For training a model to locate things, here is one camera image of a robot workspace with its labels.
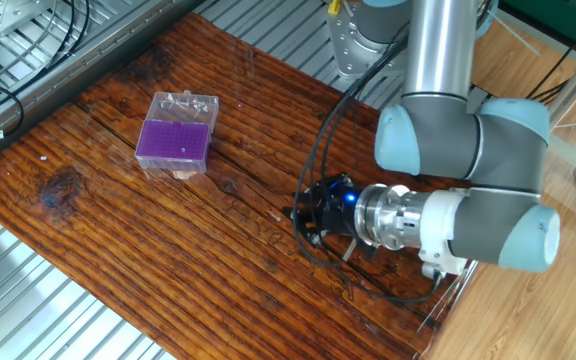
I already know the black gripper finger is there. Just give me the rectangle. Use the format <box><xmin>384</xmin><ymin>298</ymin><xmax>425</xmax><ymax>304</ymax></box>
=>
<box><xmin>295</xmin><ymin>172</ymin><xmax>351</xmax><ymax>215</ymax></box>
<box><xmin>290</xmin><ymin>212</ymin><xmax>332</xmax><ymax>250</ymax></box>

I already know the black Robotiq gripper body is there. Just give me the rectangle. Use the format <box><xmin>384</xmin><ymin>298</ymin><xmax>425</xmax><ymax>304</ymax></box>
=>
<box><xmin>319</xmin><ymin>174</ymin><xmax>365</xmax><ymax>237</ymax></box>

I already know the purple pipette tip box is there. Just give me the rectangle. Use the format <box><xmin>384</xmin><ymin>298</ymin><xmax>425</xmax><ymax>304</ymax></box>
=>
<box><xmin>134</xmin><ymin>89</ymin><xmax>220</xmax><ymax>175</ymax></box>

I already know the wood grain table board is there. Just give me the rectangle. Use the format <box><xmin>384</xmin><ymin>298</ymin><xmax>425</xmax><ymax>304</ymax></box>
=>
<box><xmin>0</xmin><ymin>12</ymin><xmax>520</xmax><ymax>360</ymax></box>

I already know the silver perforated metal plate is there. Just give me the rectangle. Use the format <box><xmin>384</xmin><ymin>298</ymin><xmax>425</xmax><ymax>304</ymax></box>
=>
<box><xmin>0</xmin><ymin>0</ymin><xmax>58</xmax><ymax>39</ymax></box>

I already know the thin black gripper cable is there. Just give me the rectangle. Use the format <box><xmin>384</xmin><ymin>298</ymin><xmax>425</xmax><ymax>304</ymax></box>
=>
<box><xmin>307</xmin><ymin>37</ymin><xmax>409</xmax><ymax>269</ymax></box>

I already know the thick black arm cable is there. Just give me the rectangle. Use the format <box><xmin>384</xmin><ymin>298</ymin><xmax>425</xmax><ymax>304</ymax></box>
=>
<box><xmin>291</xmin><ymin>34</ymin><xmax>443</xmax><ymax>304</ymax></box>

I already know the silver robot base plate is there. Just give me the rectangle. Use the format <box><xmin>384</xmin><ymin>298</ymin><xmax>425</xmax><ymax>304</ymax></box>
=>
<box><xmin>325</xmin><ymin>0</ymin><xmax>409</xmax><ymax>80</ymax></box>

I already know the black floor cable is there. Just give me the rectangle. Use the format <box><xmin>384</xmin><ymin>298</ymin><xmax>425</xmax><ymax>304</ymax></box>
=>
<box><xmin>525</xmin><ymin>9</ymin><xmax>576</xmax><ymax>101</ymax></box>

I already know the aluminium edge rail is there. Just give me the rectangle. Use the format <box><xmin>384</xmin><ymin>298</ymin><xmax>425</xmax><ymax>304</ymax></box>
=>
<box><xmin>0</xmin><ymin>0</ymin><xmax>205</xmax><ymax>175</ymax></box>

